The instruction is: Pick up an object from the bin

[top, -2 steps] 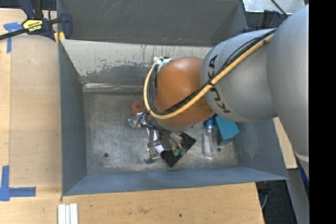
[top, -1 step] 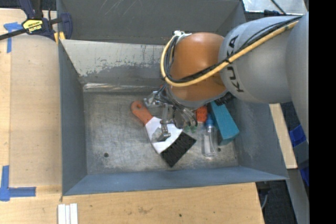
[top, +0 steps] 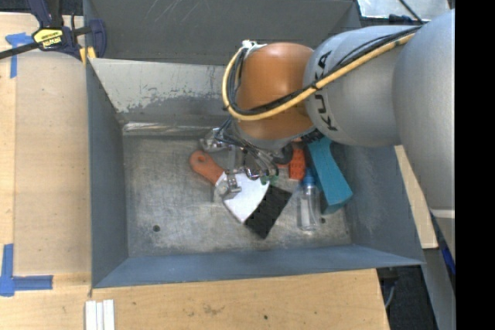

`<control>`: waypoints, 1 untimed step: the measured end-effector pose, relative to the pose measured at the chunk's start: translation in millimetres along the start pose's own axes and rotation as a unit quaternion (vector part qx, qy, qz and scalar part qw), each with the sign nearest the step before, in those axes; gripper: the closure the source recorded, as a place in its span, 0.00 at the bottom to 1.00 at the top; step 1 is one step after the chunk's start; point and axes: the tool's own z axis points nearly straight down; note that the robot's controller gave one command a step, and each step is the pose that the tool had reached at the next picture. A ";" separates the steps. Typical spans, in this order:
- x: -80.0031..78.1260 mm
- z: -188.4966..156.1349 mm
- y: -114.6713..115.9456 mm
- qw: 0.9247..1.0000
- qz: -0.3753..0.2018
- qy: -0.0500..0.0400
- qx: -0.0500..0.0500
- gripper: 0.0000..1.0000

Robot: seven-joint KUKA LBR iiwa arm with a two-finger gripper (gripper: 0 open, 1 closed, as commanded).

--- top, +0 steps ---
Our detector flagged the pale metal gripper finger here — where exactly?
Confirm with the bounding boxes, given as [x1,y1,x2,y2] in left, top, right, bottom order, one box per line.
[213,171,244,202]
[198,128,224,152]

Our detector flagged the black flat block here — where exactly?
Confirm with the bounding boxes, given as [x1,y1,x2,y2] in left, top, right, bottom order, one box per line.
[244,185,294,240]

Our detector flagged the grey metal bin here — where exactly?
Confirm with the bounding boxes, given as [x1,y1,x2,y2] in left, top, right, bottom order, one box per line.
[81,0,427,289]

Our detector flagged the clear plastic bottle blue cap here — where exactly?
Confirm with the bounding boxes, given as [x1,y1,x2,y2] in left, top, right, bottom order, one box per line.
[295,167,323,233]

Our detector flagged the teal blue flat block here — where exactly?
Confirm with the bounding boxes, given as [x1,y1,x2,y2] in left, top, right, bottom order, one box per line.
[306,136,354,216]

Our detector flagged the pale wood flat board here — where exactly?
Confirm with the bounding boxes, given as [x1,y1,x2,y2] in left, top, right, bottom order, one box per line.
[12,49,93,277]

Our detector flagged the orange-handled white scraper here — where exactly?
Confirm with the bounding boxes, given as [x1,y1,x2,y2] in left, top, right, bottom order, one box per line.
[189,149,271,225]

